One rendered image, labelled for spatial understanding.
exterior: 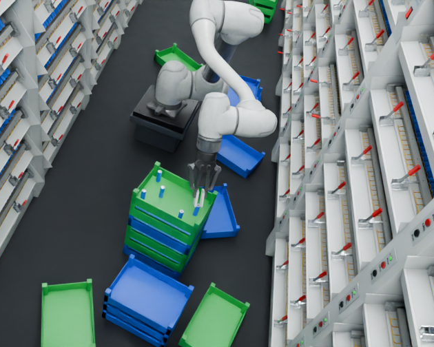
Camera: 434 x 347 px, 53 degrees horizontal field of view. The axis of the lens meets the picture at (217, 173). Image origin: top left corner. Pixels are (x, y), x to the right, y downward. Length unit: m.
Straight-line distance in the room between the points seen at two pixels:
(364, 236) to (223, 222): 1.15
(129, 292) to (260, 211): 0.94
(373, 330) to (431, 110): 0.58
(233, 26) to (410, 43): 0.76
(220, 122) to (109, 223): 0.96
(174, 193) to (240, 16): 0.80
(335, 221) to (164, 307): 0.78
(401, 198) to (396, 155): 0.16
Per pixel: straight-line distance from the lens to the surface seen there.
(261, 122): 1.59
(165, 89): 2.42
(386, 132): 1.44
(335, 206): 1.67
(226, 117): 1.54
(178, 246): 1.91
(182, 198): 1.90
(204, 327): 2.08
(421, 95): 1.30
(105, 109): 2.83
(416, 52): 1.47
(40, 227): 2.26
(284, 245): 2.20
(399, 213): 1.22
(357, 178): 1.53
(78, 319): 2.03
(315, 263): 1.73
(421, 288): 1.11
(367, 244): 1.36
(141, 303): 1.90
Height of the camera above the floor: 1.88
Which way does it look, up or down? 47 degrees down
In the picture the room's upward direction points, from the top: 21 degrees clockwise
